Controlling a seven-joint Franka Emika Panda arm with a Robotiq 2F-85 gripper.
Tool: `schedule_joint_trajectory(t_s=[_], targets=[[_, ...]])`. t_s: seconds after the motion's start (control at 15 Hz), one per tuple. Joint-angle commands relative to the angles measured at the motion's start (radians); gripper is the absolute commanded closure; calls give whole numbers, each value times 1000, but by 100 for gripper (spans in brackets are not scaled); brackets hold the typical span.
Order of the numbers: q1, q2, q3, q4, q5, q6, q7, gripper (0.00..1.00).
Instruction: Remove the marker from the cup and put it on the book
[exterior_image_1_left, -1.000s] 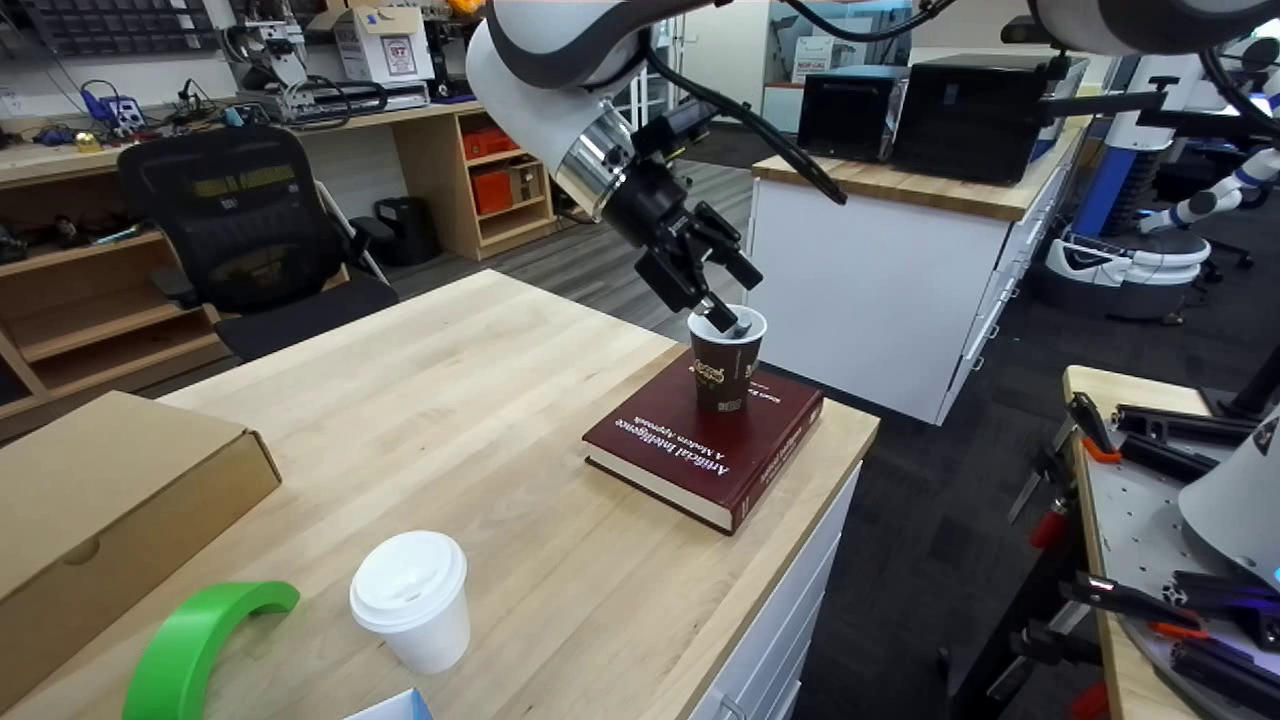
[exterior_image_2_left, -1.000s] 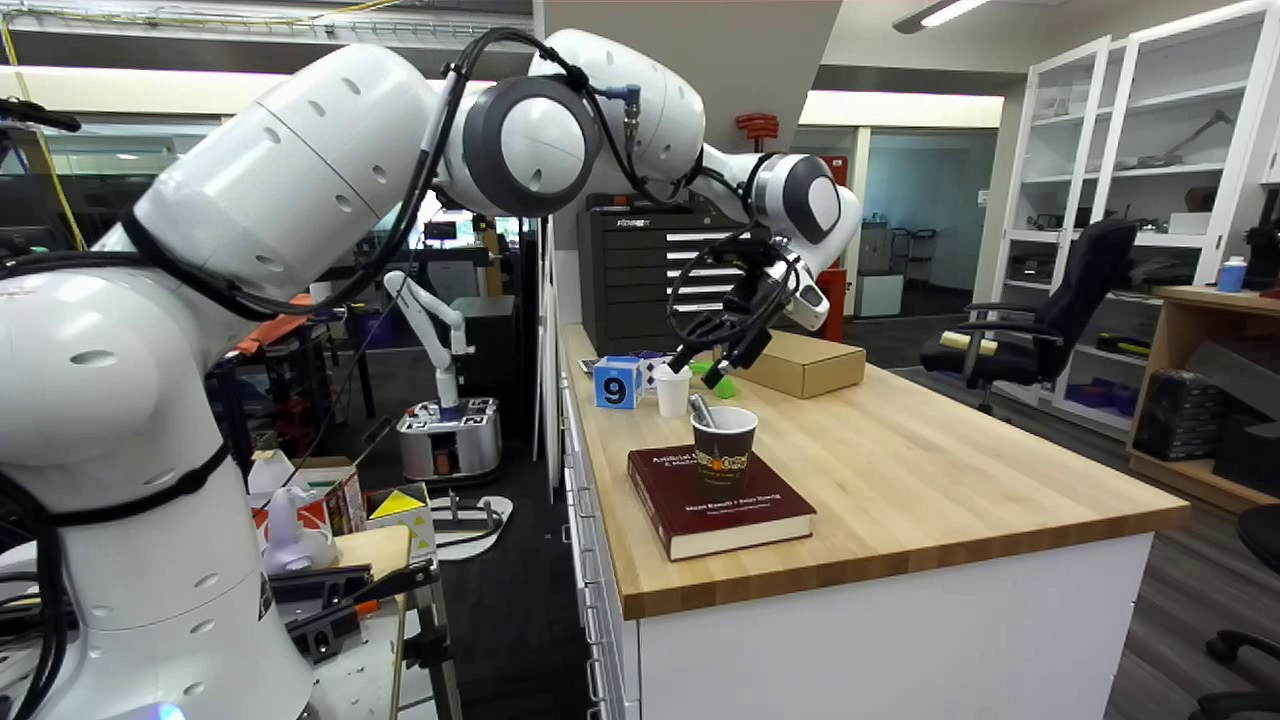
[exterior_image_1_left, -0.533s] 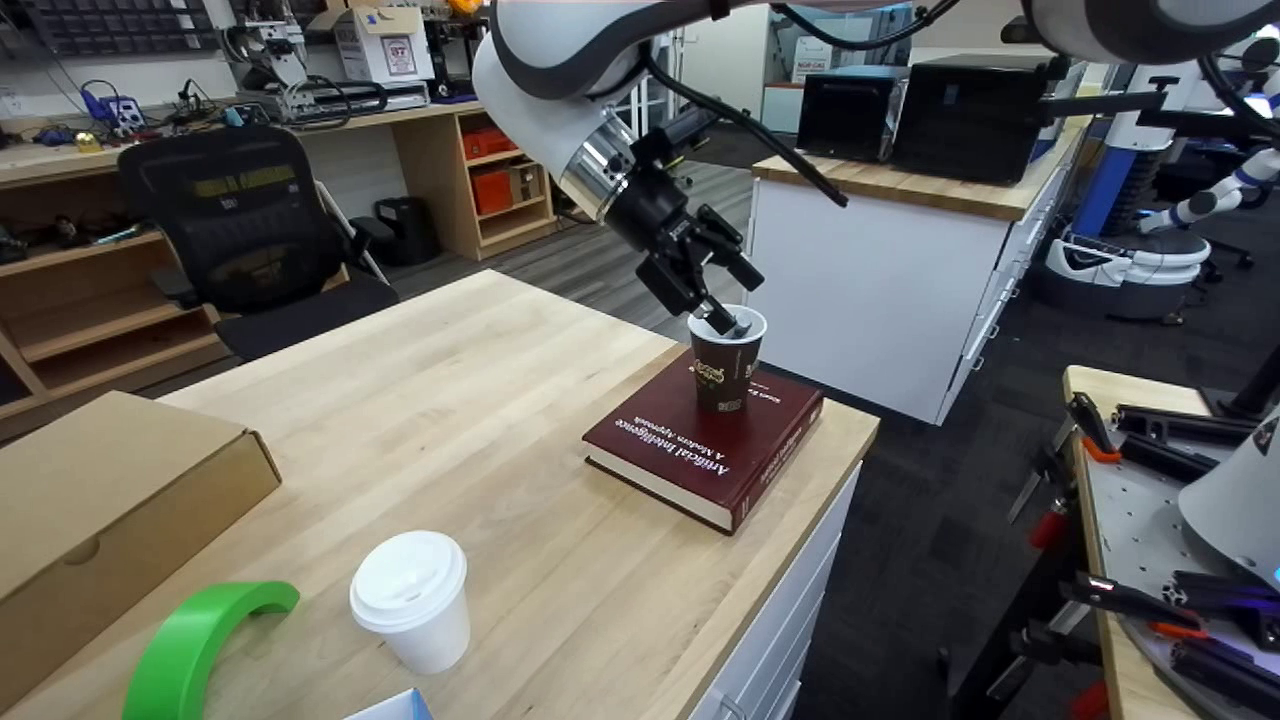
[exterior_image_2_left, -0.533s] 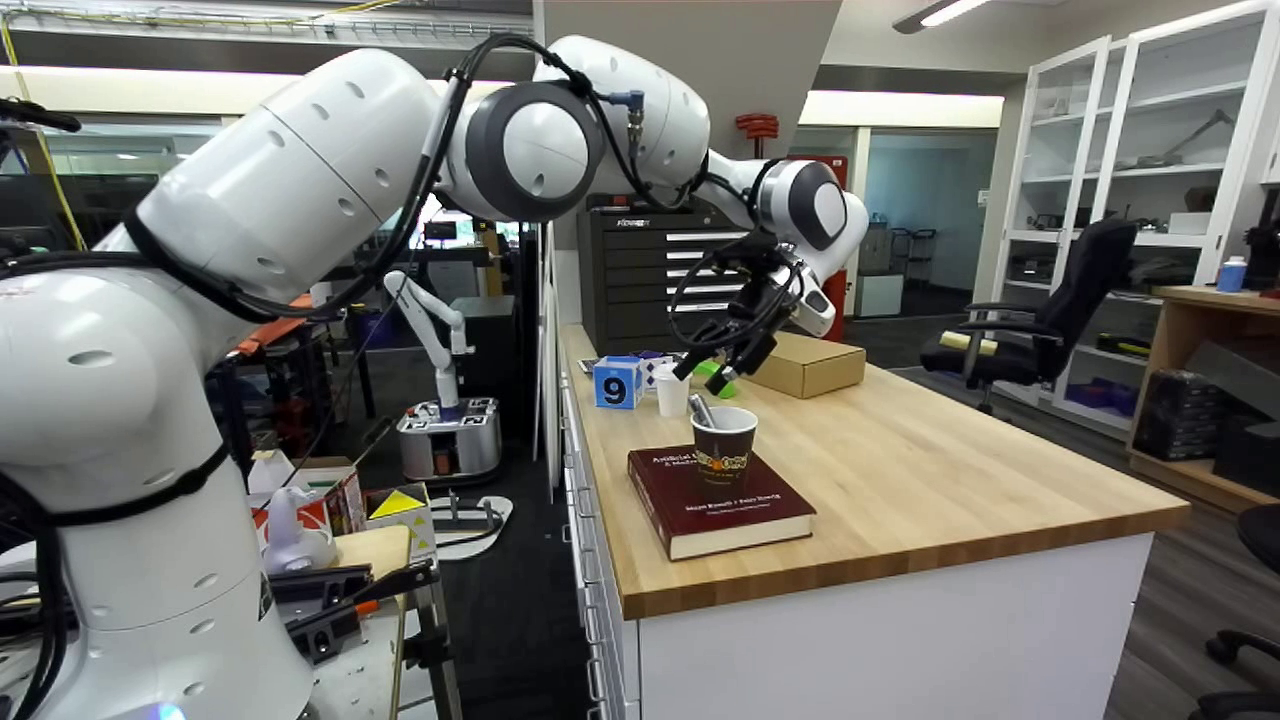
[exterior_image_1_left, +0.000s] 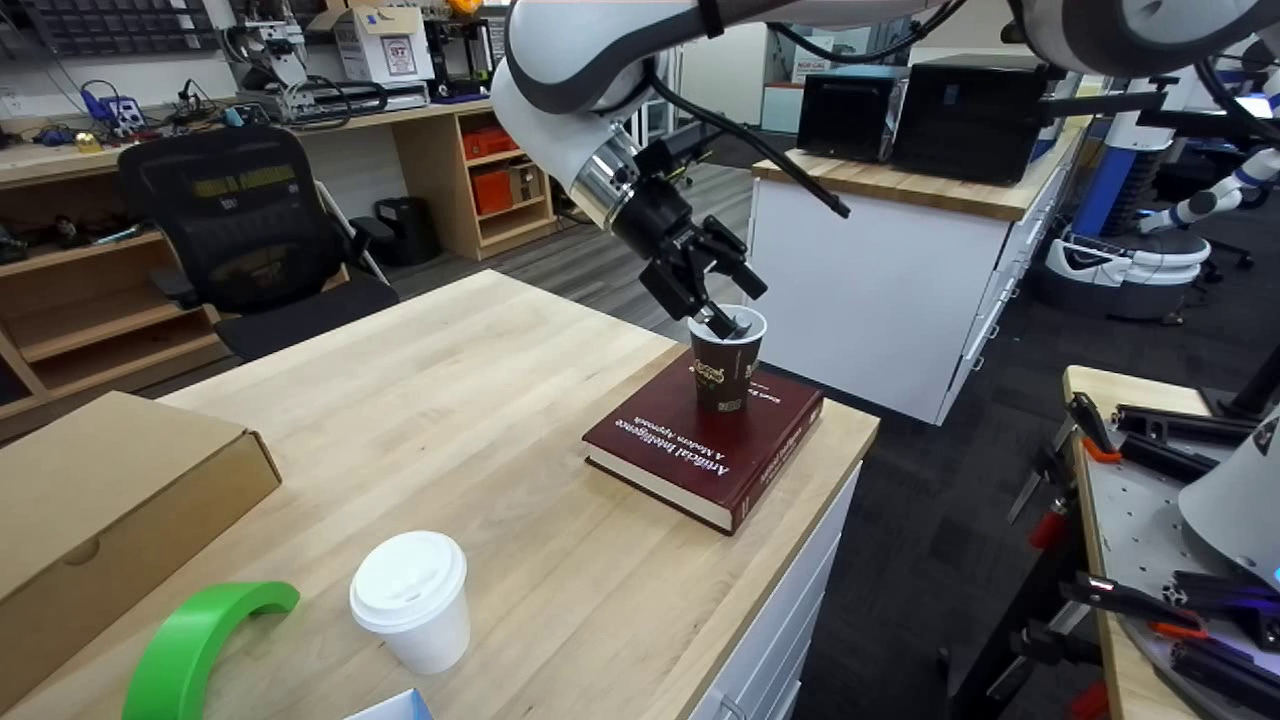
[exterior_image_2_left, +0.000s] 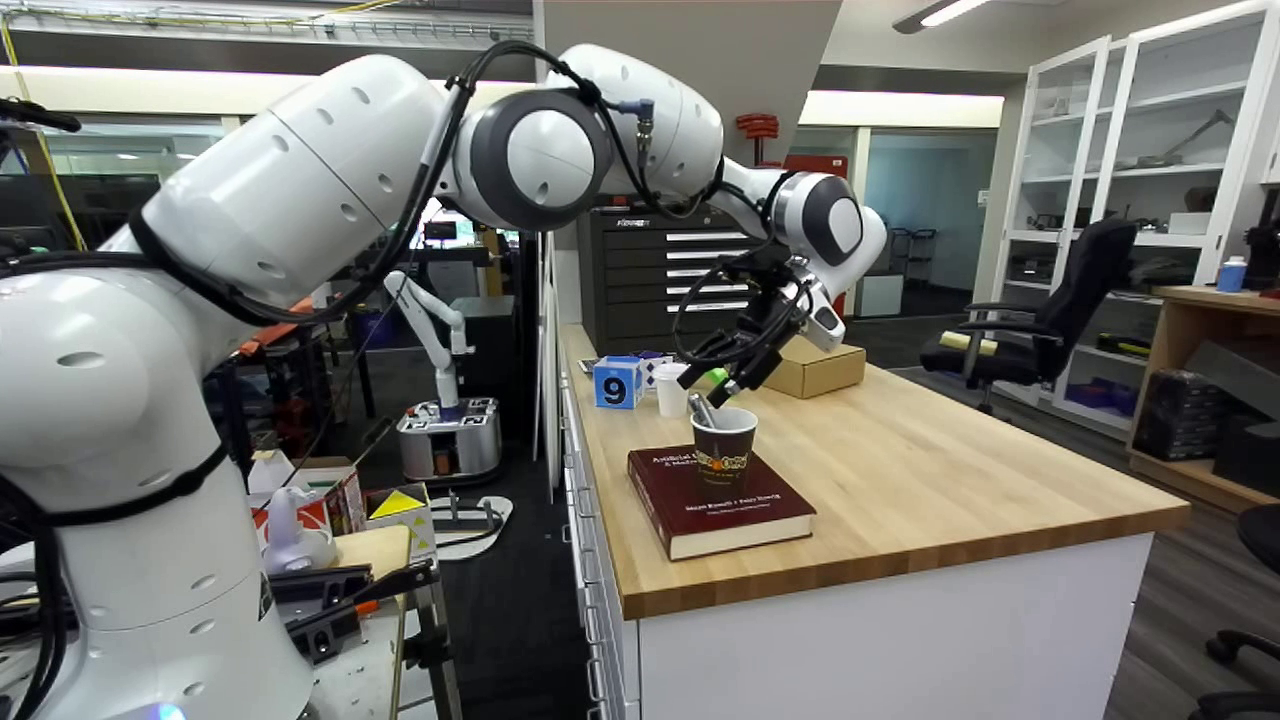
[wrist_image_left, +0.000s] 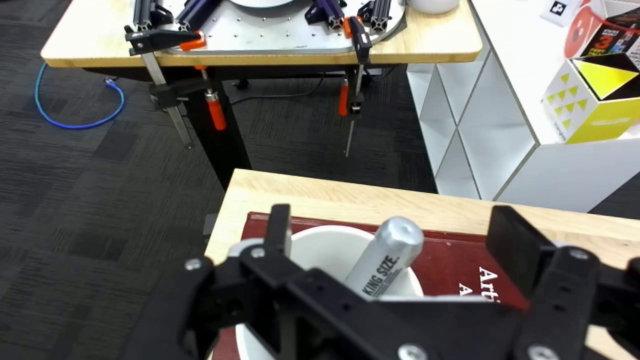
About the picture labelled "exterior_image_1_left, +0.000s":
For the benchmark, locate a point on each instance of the white and blue background robot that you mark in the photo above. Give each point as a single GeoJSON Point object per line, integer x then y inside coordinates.
{"type": "Point", "coordinates": [1127, 253]}

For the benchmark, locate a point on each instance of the black office chair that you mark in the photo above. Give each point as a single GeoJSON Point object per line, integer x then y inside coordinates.
{"type": "Point", "coordinates": [247, 215]}

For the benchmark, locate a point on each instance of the white cone-shaped robot base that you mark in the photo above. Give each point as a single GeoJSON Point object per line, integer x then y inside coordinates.
{"type": "Point", "coordinates": [1240, 507]}

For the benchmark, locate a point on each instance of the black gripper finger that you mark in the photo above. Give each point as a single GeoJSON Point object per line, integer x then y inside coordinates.
{"type": "Point", "coordinates": [686, 293]}
{"type": "Point", "coordinates": [736, 260]}

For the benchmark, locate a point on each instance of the black monitor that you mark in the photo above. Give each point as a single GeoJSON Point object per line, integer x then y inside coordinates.
{"type": "Point", "coordinates": [854, 118]}

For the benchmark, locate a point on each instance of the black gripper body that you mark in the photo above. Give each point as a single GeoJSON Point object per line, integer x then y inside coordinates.
{"type": "Point", "coordinates": [666, 227]}

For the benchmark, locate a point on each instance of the dark red hardcover book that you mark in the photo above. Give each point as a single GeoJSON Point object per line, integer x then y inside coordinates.
{"type": "Point", "coordinates": [695, 460]}

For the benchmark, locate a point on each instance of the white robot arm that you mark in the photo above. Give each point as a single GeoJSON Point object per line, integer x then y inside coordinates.
{"type": "Point", "coordinates": [572, 54]}

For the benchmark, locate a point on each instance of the black aluminium extrusion bar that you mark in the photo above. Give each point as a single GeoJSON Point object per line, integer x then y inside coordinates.
{"type": "Point", "coordinates": [1220, 668]}

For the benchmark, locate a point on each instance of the black bag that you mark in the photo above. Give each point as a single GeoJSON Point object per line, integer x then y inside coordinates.
{"type": "Point", "coordinates": [402, 227]}

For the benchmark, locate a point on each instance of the green tape roll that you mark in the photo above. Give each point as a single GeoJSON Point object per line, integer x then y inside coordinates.
{"type": "Point", "coordinates": [203, 634]}

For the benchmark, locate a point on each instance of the orange storage bin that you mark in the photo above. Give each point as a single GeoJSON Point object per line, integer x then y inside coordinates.
{"type": "Point", "coordinates": [488, 137]}
{"type": "Point", "coordinates": [495, 188]}

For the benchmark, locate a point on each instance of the white printed carton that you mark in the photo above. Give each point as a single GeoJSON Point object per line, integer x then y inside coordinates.
{"type": "Point", "coordinates": [386, 44]}

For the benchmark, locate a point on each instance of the white and blue packet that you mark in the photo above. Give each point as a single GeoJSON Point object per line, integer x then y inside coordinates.
{"type": "Point", "coordinates": [392, 705]}

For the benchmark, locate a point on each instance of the wooden workbench with clamps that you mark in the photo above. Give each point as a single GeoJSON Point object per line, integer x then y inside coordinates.
{"type": "Point", "coordinates": [1134, 390]}

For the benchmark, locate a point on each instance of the perforated grey metal plate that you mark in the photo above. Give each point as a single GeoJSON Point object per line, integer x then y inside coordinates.
{"type": "Point", "coordinates": [1134, 524]}

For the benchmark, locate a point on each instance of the white lidded paper cup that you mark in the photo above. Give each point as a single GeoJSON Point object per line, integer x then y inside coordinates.
{"type": "Point", "coordinates": [412, 614]}

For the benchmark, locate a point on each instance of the cardboard box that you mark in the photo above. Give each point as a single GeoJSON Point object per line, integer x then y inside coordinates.
{"type": "Point", "coordinates": [104, 495]}

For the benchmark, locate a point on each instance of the white cabinet with wooden top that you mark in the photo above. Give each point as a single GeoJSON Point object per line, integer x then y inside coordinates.
{"type": "Point", "coordinates": [883, 293]}

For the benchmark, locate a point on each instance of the wooden wall workbench with shelves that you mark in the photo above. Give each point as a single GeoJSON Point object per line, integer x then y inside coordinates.
{"type": "Point", "coordinates": [442, 162]}

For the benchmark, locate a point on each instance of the brown paper cup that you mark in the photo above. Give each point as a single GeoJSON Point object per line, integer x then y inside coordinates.
{"type": "Point", "coordinates": [725, 381]}

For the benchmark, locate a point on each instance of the large black equipment box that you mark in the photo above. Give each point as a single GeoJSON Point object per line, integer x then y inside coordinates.
{"type": "Point", "coordinates": [975, 121]}

